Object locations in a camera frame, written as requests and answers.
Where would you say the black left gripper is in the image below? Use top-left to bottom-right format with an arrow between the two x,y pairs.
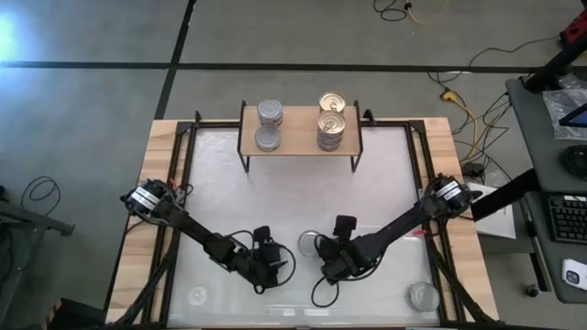
242,225 -> 289,290

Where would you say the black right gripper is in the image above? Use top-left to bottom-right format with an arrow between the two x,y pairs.
319,214 -> 372,284

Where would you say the white glossy table sheet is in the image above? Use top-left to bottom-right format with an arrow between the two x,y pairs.
165,126 -> 442,327

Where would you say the black power brick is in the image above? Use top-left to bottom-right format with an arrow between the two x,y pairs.
461,162 -> 486,178

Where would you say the white paper sheet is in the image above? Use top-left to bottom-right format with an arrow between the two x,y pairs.
466,181 -> 517,240

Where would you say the black diagonal beam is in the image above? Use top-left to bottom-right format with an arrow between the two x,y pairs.
470,168 -> 542,222

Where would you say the black box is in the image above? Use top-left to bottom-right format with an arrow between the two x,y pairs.
43,297 -> 109,330

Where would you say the grey side desk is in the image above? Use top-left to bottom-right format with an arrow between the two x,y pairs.
504,75 -> 587,304

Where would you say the black keyboard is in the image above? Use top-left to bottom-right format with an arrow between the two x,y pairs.
546,192 -> 587,245

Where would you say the grey metal stand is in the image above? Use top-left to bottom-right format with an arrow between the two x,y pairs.
0,185 -> 77,330

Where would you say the white smartphone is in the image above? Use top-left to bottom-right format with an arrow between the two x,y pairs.
560,258 -> 587,292

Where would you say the clear plastic bag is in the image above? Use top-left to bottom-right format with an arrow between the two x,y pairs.
542,72 -> 587,141

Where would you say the blue tablet screen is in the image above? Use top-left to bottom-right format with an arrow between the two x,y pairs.
558,103 -> 587,128

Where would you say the black stand pole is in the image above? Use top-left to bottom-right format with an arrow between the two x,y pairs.
522,43 -> 587,93

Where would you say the red and black clamp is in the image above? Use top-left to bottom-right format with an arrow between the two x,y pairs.
559,20 -> 587,47

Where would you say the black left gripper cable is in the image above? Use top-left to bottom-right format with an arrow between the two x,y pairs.
224,228 -> 298,296

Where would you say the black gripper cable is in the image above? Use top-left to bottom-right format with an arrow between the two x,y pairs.
310,269 -> 349,309
224,228 -> 298,296

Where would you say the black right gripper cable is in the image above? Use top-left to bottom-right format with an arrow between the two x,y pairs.
310,269 -> 349,309

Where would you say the wooden shelf with black frame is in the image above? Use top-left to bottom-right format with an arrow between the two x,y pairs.
236,99 -> 366,174

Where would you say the black aluminium table frame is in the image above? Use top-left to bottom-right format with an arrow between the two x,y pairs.
119,109 -> 499,329

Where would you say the yellow power plug cable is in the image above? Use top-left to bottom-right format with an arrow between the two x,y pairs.
439,89 -> 482,160

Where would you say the black cable bundle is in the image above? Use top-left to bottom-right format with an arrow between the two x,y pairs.
451,91 -> 511,161

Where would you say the black floor cable loop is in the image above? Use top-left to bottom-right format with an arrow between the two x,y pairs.
20,175 -> 62,217

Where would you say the yellow floor cable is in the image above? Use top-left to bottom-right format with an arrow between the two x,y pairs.
406,4 -> 453,25

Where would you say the long black floor cable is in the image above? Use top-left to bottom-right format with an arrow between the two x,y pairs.
426,35 -> 561,100

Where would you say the black coiled cable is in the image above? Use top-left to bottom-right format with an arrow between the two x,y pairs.
559,144 -> 587,181

